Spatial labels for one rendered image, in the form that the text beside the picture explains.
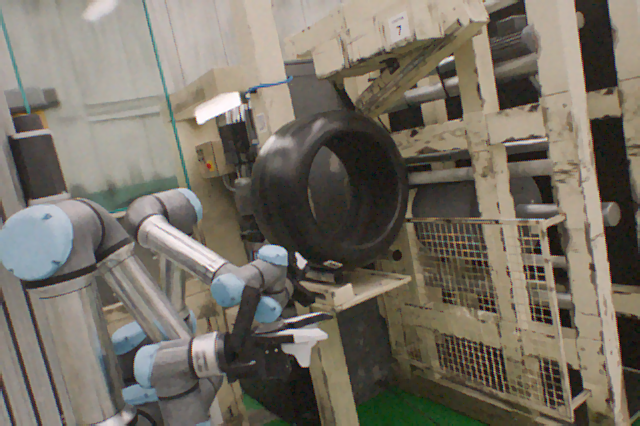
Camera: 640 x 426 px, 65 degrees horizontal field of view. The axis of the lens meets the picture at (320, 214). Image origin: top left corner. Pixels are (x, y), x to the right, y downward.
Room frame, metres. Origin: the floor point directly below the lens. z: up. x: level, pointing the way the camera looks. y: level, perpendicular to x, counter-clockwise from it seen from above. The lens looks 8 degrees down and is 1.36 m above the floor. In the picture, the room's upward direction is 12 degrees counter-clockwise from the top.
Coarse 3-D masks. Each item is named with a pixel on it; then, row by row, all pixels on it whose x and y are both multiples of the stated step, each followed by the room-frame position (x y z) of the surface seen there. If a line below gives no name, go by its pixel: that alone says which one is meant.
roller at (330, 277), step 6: (312, 270) 1.83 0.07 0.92; (318, 270) 1.80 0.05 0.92; (324, 270) 1.78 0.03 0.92; (330, 270) 1.76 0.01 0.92; (306, 276) 1.87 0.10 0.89; (312, 276) 1.82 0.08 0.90; (318, 276) 1.79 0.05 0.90; (324, 276) 1.75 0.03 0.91; (330, 276) 1.72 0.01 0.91; (336, 276) 1.70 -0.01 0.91; (342, 276) 1.71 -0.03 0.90; (330, 282) 1.73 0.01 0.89; (336, 282) 1.70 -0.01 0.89; (342, 282) 1.71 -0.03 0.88
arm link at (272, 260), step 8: (264, 248) 1.25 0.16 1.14; (272, 248) 1.25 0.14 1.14; (280, 248) 1.25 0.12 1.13; (264, 256) 1.22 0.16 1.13; (272, 256) 1.21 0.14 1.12; (280, 256) 1.22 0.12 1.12; (256, 264) 1.19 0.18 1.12; (264, 264) 1.20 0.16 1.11; (272, 264) 1.21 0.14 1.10; (280, 264) 1.22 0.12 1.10; (264, 272) 1.18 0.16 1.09; (272, 272) 1.20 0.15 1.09; (280, 272) 1.23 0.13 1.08; (272, 280) 1.20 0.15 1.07; (280, 280) 1.23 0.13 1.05; (264, 288) 1.19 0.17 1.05; (272, 288) 1.23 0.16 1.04; (280, 288) 1.24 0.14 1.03
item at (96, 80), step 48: (0, 0) 1.96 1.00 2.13; (48, 0) 2.04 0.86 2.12; (96, 0) 2.14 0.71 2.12; (144, 0) 2.23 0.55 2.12; (48, 48) 2.02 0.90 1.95; (96, 48) 2.11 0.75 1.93; (144, 48) 2.21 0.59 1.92; (48, 96) 1.99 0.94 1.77; (96, 96) 2.09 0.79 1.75; (144, 96) 2.19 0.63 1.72; (96, 144) 2.06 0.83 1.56; (144, 144) 2.16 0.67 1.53; (96, 192) 2.04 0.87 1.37; (144, 192) 2.13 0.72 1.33
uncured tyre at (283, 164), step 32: (288, 128) 1.81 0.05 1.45; (320, 128) 1.73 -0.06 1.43; (352, 128) 1.79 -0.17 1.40; (256, 160) 1.86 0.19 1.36; (288, 160) 1.67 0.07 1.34; (352, 160) 2.13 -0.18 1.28; (384, 160) 2.04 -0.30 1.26; (256, 192) 1.79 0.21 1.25; (288, 192) 1.65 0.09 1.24; (352, 192) 2.14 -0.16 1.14; (384, 192) 2.07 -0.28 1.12; (288, 224) 1.66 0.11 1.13; (352, 224) 2.10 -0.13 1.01; (384, 224) 2.00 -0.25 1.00; (320, 256) 1.69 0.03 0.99; (352, 256) 1.74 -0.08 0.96
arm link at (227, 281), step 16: (128, 208) 1.36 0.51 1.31; (144, 208) 1.33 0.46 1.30; (160, 208) 1.37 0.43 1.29; (128, 224) 1.31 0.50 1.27; (144, 224) 1.29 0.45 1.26; (160, 224) 1.29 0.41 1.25; (144, 240) 1.29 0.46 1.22; (160, 240) 1.25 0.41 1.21; (176, 240) 1.24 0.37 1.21; (192, 240) 1.25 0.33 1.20; (176, 256) 1.22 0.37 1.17; (192, 256) 1.20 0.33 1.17; (208, 256) 1.19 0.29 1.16; (192, 272) 1.19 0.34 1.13; (208, 272) 1.16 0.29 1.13; (224, 272) 1.15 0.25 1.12; (240, 272) 1.15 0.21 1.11; (256, 272) 1.17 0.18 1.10; (224, 288) 1.10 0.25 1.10; (240, 288) 1.11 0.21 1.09; (224, 304) 1.11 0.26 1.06
